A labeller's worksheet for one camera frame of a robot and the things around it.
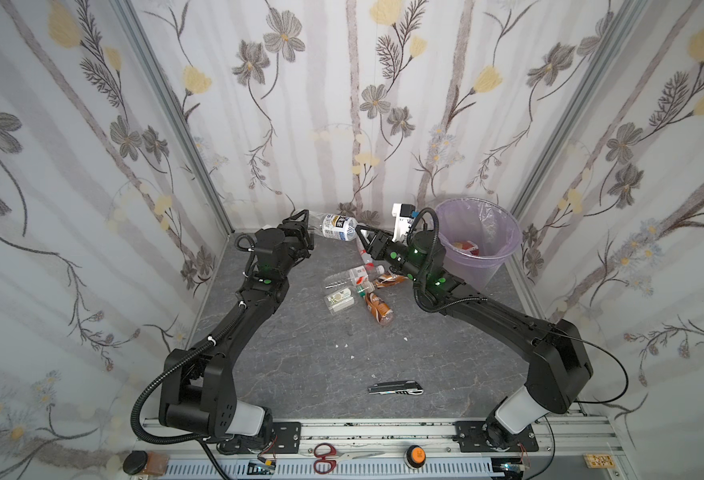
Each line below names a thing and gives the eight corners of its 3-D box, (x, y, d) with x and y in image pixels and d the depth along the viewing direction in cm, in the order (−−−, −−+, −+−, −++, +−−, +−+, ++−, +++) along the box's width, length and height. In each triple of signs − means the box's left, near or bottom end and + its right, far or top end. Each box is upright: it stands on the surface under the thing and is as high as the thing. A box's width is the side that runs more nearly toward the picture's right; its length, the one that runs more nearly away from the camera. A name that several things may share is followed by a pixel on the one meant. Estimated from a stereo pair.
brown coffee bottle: (381, 329, 95) (382, 321, 91) (363, 304, 101) (363, 295, 97) (393, 322, 96) (395, 314, 92) (374, 297, 102) (375, 289, 98)
